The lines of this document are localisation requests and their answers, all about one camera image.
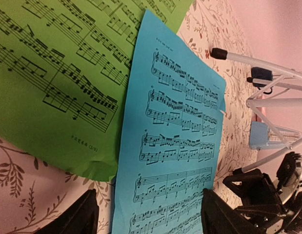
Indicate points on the pink plate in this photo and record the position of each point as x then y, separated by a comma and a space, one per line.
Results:
261, 109

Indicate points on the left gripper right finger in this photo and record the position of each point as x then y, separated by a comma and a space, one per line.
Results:
217, 217

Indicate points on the dark blue mug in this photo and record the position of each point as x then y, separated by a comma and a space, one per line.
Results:
259, 73

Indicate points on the green sheet music page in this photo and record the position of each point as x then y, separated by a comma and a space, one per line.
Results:
64, 71

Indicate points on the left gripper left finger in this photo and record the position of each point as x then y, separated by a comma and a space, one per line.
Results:
80, 218

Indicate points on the blue metronome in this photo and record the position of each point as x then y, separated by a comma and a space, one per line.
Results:
263, 138

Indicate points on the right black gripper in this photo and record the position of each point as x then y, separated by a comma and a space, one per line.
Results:
257, 193

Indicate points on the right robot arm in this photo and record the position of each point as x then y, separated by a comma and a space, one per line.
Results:
289, 187

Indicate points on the blue sheet music page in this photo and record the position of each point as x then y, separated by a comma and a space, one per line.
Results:
170, 138

